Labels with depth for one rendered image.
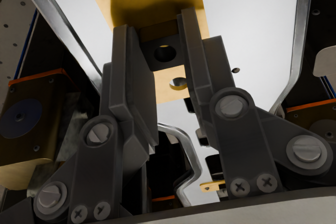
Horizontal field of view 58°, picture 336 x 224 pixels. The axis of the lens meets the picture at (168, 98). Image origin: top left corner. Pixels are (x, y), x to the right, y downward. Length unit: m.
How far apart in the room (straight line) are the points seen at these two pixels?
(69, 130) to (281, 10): 0.24
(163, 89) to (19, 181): 0.26
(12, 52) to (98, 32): 0.49
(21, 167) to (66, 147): 0.05
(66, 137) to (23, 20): 0.39
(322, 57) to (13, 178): 0.36
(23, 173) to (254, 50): 0.27
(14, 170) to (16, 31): 0.41
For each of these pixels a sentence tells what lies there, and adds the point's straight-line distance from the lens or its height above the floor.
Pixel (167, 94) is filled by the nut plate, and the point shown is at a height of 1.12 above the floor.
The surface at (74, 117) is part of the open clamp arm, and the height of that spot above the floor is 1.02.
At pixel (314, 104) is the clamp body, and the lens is 0.57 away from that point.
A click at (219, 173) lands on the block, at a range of 0.58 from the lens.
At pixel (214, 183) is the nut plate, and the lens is 0.58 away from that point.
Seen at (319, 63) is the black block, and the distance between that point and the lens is 0.38.
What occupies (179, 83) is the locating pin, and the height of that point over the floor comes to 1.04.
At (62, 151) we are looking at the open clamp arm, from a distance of 0.34.
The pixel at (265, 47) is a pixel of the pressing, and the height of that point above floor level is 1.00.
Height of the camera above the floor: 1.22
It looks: 39 degrees down
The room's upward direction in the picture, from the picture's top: 174 degrees clockwise
